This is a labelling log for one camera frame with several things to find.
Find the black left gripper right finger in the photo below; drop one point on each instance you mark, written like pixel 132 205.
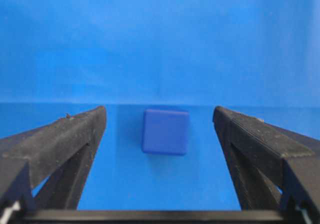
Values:
pixel 270 167

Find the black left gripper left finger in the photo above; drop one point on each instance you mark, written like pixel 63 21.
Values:
pixel 47 167

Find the blue block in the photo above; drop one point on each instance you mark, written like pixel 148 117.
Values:
pixel 165 132

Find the blue table cloth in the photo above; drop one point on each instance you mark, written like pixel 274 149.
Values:
pixel 63 57

